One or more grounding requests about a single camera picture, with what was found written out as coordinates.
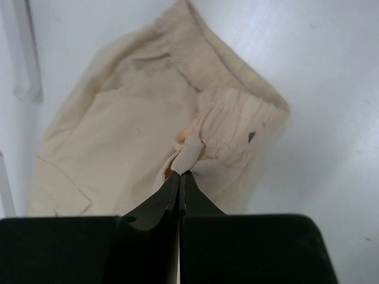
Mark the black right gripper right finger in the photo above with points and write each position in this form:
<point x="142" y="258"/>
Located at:
<point x="199" y="244"/>

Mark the beige trousers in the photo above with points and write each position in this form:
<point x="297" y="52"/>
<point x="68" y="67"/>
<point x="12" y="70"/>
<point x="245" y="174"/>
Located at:
<point x="169" y="98"/>

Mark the white clothes rack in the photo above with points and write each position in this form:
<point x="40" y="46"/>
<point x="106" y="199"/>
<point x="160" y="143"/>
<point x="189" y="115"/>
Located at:
<point x="21" y="95"/>

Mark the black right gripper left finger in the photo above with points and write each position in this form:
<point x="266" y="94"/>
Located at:
<point x="154" y="239"/>

